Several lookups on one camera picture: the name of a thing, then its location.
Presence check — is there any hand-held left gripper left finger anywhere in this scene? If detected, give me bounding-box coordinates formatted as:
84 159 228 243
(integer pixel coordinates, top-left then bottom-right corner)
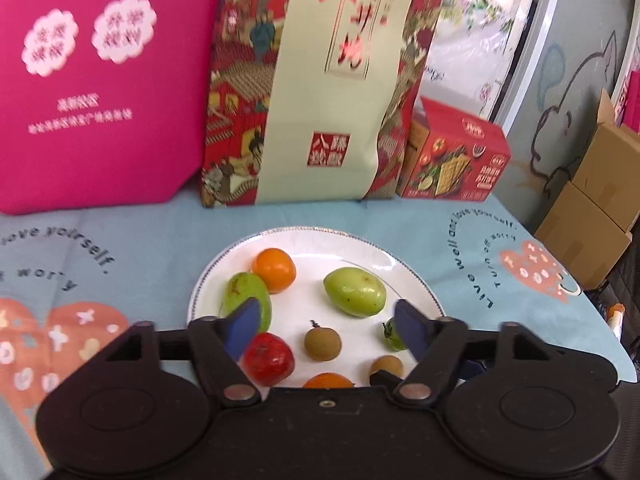
105 297 262 407

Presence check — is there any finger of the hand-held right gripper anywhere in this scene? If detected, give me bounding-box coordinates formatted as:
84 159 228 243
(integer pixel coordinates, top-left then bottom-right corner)
370 370 403 389
457 358 485 382

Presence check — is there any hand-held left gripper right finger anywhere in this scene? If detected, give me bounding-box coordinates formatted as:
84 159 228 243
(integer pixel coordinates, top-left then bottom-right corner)
394 300 619 404

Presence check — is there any brown longan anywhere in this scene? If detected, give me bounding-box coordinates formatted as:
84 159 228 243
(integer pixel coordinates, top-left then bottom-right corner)
304 320 343 362
369 355 404 378

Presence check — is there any small green tomato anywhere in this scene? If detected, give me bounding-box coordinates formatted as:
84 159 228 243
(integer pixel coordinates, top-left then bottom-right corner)
382 317 408 352

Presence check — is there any green mango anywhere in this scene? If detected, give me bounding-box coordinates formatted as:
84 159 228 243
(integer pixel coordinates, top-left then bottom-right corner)
220 272 272 335
323 267 387 318

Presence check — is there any small red apple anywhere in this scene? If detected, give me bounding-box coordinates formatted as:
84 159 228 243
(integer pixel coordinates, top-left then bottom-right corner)
243 332 295 387

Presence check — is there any orange mandarin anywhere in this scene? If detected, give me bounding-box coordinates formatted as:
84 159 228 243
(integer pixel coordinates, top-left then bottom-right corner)
302 372 357 390
251 248 297 294

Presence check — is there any white plate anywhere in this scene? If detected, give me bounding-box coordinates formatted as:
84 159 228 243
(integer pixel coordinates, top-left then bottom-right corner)
187 226 447 391

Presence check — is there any teal printed tablecloth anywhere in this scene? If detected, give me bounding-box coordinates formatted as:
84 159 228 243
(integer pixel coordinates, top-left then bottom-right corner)
0 190 638 480

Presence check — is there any white orange bottle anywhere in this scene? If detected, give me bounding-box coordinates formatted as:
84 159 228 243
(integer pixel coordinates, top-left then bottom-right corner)
607 304 626 346

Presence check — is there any red cracker box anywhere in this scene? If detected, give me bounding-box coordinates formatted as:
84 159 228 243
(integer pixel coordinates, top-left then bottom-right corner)
396 96 512 202

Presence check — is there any brown cardboard box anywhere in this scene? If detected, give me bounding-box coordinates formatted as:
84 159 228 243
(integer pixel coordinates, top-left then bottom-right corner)
570 89 640 231
534 182 633 291

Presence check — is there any red patterned gift bag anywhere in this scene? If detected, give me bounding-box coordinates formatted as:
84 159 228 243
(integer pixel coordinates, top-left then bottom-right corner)
200 0 451 209

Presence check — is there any pink tote bag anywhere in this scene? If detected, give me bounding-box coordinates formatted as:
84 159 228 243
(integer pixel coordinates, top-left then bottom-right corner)
0 0 231 216

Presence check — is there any white floral bag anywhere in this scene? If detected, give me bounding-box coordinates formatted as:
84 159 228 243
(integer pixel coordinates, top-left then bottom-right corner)
425 0 538 123

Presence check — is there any pink box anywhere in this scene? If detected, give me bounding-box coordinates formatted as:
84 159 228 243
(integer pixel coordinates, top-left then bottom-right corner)
612 67 640 133

